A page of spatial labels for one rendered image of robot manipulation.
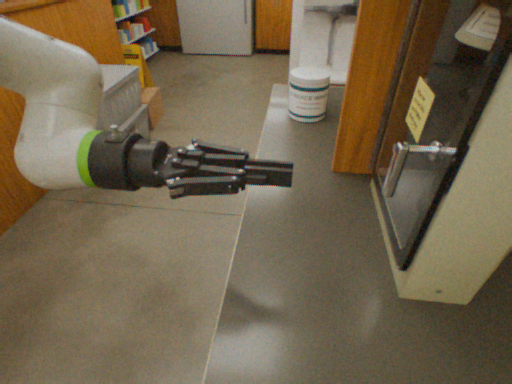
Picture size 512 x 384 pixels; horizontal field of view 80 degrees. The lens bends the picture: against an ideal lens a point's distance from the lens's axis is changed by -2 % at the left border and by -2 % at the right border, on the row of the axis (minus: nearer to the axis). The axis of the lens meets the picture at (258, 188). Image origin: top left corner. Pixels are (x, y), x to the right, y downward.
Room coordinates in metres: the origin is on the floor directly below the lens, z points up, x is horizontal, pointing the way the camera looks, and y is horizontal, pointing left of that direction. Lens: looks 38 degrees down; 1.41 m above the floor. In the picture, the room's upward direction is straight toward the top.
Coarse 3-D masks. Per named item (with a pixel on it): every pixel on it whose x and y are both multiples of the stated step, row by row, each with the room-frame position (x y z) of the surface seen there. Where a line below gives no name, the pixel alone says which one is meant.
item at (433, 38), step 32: (448, 0) 0.47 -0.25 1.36; (480, 0) 0.38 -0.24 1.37; (416, 32) 0.56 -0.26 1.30; (448, 32) 0.44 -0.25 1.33; (480, 32) 0.36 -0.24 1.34; (416, 64) 0.51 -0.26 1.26; (448, 64) 0.40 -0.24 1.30; (480, 64) 0.33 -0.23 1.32; (448, 96) 0.37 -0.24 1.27; (480, 96) 0.31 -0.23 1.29; (384, 128) 0.59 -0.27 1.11; (448, 128) 0.34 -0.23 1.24; (384, 160) 0.53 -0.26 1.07; (416, 160) 0.39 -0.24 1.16; (448, 160) 0.31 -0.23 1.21; (416, 192) 0.36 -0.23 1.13; (416, 224) 0.32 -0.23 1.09
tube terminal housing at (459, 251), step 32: (480, 128) 0.30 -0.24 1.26; (480, 160) 0.30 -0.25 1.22; (448, 192) 0.30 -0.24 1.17; (480, 192) 0.29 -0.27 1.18; (384, 224) 0.46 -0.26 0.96; (448, 224) 0.30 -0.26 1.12; (480, 224) 0.29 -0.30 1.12; (416, 256) 0.31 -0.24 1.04; (448, 256) 0.29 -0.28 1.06; (480, 256) 0.29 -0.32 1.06; (416, 288) 0.30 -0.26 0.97; (448, 288) 0.29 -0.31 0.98
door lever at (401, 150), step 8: (400, 144) 0.36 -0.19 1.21; (408, 144) 0.36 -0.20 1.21; (432, 144) 0.36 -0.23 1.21; (400, 152) 0.35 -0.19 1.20; (408, 152) 0.35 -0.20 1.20; (416, 152) 0.35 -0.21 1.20; (424, 152) 0.35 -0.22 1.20; (432, 152) 0.35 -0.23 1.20; (392, 160) 0.36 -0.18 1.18; (400, 160) 0.35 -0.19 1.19; (432, 160) 0.35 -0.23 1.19; (392, 168) 0.35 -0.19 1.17; (400, 168) 0.35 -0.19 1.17; (392, 176) 0.35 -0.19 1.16; (384, 184) 0.36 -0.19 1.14; (392, 184) 0.35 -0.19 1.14; (384, 192) 0.35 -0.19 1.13; (392, 192) 0.35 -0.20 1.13
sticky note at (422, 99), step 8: (416, 88) 0.48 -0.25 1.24; (424, 88) 0.45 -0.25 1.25; (416, 96) 0.47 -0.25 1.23; (424, 96) 0.44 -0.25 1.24; (432, 96) 0.42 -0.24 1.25; (416, 104) 0.46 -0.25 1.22; (424, 104) 0.43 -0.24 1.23; (408, 112) 0.48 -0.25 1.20; (416, 112) 0.45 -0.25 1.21; (424, 112) 0.42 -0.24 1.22; (408, 120) 0.47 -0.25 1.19; (416, 120) 0.44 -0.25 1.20; (424, 120) 0.41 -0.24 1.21; (416, 128) 0.43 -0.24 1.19; (416, 136) 0.42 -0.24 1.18
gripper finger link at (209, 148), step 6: (192, 144) 0.45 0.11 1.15; (198, 144) 0.44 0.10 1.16; (204, 144) 0.44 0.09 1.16; (210, 144) 0.44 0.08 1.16; (216, 144) 0.44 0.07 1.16; (204, 150) 0.44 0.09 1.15; (210, 150) 0.43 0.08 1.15; (216, 150) 0.43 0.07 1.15; (222, 150) 0.43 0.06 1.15; (228, 150) 0.43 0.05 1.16; (234, 150) 0.42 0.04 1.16; (240, 150) 0.42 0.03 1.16; (246, 150) 0.42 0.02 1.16
